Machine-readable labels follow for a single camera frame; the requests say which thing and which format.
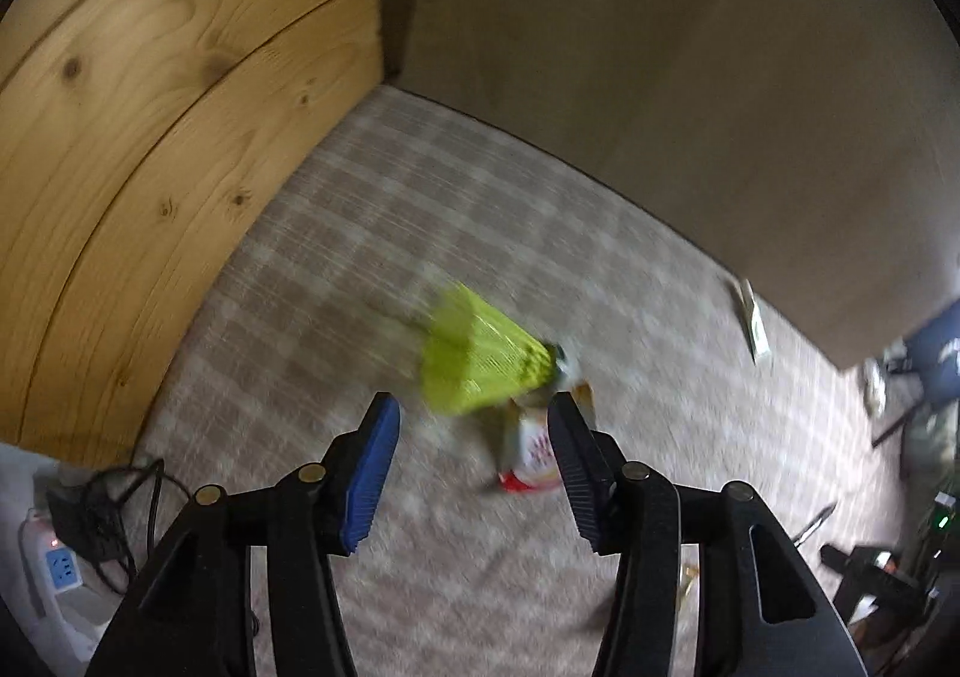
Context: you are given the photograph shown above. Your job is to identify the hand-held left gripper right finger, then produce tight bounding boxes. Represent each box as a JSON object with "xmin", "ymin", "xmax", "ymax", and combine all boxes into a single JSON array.
[{"xmin": 546, "ymin": 392, "xmax": 863, "ymax": 677}]

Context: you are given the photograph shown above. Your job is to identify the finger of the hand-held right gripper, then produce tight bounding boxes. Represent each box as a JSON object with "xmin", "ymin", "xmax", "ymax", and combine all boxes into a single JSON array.
[{"xmin": 820, "ymin": 544, "xmax": 927, "ymax": 622}]

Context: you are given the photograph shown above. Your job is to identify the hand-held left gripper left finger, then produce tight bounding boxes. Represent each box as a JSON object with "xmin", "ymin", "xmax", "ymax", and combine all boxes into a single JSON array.
[{"xmin": 86, "ymin": 392, "xmax": 402, "ymax": 677}]

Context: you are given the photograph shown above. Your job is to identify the red and white sachet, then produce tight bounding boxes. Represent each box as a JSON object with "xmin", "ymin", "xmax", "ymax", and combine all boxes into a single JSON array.
[{"xmin": 495, "ymin": 383, "xmax": 597, "ymax": 494}]

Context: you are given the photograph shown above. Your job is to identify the plaid desktop cloth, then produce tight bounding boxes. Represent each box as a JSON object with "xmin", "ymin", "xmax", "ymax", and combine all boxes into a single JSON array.
[{"xmin": 112, "ymin": 84, "xmax": 912, "ymax": 677}]

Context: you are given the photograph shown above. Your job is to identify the yellow shuttlecock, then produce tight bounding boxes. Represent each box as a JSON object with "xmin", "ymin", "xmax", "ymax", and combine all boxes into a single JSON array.
[{"xmin": 416, "ymin": 283, "xmax": 578, "ymax": 417}]

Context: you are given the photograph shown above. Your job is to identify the white paper strip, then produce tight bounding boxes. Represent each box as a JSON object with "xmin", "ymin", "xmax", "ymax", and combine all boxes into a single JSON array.
[{"xmin": 726, "ymin": 278, "xmax": 773, "ymax": 363}]

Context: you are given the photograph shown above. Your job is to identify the white power strip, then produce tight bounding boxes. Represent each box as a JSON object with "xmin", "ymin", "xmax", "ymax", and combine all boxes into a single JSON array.
[{"xmin": 19, "ymin": 508, "xmax": 102, "ymax": 622}]

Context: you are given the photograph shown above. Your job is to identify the light wooden board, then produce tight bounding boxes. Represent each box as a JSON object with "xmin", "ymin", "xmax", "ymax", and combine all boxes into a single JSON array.
[{"xmin": 379, "ymin": 0, "xmax": 960, "ymax": 374}]

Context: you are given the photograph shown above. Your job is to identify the pine plank panel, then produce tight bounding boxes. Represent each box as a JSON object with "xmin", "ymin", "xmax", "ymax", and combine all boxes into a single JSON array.
[{"xmin": 0, "ymin": 0, "xmax": 387, "ymax": 472}]

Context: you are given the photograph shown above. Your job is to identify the black cable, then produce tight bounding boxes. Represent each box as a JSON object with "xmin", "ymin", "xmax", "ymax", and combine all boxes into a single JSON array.
[{"xmin": 46, "ymin": 458, "xmax": 166, "ymax": 595}]

